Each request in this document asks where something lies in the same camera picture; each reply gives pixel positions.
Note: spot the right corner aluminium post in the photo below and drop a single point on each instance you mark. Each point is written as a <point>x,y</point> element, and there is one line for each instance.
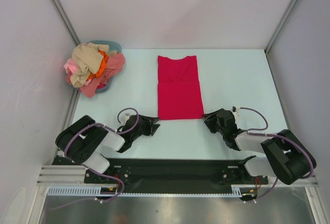
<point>282,22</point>

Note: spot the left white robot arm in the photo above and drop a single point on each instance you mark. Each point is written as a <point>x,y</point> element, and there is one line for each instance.
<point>83,140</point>

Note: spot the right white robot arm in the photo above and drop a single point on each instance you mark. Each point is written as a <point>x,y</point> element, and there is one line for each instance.
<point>285,157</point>

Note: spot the magenta red t-shirt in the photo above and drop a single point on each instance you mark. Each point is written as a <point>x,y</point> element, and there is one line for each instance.
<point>179,91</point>

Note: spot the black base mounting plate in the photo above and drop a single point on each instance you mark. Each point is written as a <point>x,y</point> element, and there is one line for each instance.
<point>177,176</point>

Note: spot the beige t-shirt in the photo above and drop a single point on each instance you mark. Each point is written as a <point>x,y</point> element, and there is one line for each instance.
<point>88,59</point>

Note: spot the salmon pink t-shirt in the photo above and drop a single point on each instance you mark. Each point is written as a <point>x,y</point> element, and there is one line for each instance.
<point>114,65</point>

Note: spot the orange t-shirt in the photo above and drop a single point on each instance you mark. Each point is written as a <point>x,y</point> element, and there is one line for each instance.
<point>101,68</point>

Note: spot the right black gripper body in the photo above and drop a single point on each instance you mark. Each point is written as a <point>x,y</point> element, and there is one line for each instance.
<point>213,125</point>

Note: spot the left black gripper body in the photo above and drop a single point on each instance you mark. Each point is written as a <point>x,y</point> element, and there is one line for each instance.
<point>145,129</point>

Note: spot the blue plastic laundry basket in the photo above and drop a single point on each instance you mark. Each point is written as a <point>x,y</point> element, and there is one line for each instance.
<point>113,46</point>

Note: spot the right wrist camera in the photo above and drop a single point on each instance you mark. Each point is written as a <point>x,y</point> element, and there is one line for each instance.
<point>236,113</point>

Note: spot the corner aluminium post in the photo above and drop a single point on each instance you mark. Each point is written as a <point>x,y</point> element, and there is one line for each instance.
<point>66,21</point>
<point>282,22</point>

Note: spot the aluminium extrusion rail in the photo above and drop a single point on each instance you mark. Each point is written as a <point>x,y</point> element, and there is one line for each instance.
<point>69,175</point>

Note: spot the left corner aluminium post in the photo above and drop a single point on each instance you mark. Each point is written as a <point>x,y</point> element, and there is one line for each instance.
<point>66,21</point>

